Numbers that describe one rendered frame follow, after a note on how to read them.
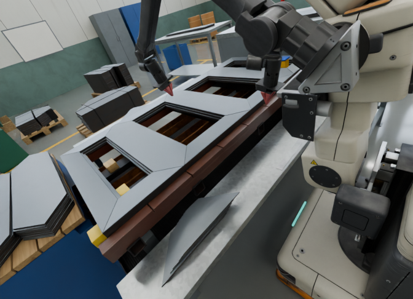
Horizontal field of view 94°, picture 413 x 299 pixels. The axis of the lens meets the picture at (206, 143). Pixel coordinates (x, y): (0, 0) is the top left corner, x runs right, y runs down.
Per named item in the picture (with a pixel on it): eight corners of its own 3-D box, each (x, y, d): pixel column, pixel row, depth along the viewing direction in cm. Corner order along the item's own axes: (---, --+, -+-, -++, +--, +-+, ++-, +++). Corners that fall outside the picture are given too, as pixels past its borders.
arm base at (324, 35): (334, 46, 32) (353, 26, 38) (294, 18, 33) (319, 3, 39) (299, 85, 39) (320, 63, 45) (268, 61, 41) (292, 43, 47)
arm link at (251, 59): (283, 33, 67) (284, 40, 74) (249, 32, 71) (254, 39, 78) (275, 70, 70) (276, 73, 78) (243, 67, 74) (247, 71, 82)
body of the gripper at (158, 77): (154, 89, 100) (145, 77, 95) (167, 77, 104) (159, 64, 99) (161, 90, 96) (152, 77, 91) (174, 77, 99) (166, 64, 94)
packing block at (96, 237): (93, 237, 68) (86, 232, 66) (106, 226, 70) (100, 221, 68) (98, 248, 64) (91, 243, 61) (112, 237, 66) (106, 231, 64)
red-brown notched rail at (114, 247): (109, 255, 62) (98, 246, 59) (318, 65, 137) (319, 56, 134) (113, 263, 59) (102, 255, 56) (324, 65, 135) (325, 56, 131)
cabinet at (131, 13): (143, 61, 831) (120, 7, 719) (137, 61, 863) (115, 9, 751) (161, 53, 881) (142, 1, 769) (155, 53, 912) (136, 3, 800)
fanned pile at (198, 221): (143, 260, 67) (138, 255, 64) (218, 184, 85) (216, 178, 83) (163, 288, 58) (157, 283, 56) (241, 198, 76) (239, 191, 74)
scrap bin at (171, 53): (169, 69, 577) (161, 49, 544) (179, 64, 598) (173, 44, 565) (182, 70, 537) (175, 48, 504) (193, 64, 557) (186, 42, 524)
